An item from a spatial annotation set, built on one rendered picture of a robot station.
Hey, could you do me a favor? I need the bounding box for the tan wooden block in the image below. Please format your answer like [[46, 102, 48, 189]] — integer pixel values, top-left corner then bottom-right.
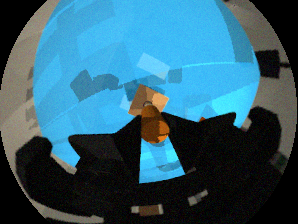
[[128, 84, 169, 117]]

